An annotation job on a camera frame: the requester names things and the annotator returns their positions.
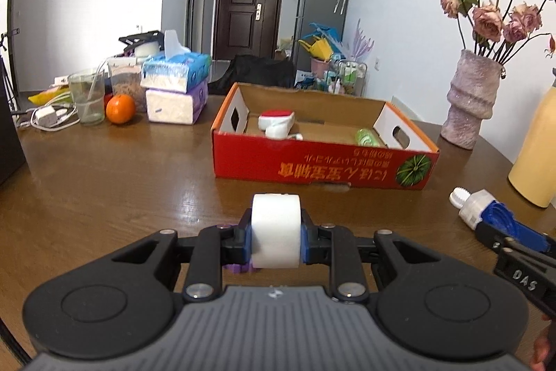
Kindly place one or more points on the orange red cardboard box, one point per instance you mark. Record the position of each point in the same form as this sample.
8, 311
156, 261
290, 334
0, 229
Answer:
328, 152

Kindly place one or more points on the pink textured vase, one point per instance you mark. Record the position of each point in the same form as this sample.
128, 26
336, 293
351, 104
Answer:
472, 96

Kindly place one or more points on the metal storage rack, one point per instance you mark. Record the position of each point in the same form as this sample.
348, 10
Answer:
346, 77

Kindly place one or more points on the purple tissue pack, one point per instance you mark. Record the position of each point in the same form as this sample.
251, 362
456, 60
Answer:
175, 107

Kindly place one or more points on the white tape roll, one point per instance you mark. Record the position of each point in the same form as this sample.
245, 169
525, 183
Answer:
276, 231

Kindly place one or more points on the dark brown door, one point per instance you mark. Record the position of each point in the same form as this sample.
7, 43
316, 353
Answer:
246, 27

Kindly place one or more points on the white charger with cable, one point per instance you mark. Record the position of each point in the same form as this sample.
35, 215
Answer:
50, 118

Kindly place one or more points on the camera tripod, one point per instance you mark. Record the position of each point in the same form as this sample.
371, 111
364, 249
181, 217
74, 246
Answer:
11, 96

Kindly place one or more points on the black folding chair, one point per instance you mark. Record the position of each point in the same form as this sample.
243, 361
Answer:
255, 70

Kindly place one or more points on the glass cup with straw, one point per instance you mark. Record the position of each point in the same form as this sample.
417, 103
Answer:
88, 90

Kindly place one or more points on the green plastic bottle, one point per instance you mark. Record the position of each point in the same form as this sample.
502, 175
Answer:
368, 138

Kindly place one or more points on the blue tissue pack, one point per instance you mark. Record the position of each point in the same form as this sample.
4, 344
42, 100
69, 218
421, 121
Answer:
176, 68

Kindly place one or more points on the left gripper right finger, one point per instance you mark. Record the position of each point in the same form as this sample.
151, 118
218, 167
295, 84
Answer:
335, 247

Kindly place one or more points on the white blue capped bottle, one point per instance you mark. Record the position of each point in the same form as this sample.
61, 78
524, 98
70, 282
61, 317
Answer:
470, 205

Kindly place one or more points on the red white lint brush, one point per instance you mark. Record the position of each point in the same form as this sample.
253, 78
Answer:
277, 125

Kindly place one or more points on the orange fruit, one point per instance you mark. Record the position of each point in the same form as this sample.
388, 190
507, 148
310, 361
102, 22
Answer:
120, 109

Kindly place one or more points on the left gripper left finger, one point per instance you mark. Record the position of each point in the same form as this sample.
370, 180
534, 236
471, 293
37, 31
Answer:
207, 253

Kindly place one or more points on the yellow thermos bottle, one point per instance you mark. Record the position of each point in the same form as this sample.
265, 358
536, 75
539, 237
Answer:
533, 173

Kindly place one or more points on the clear food container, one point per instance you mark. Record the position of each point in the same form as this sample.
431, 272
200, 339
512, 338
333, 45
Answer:
125, 78

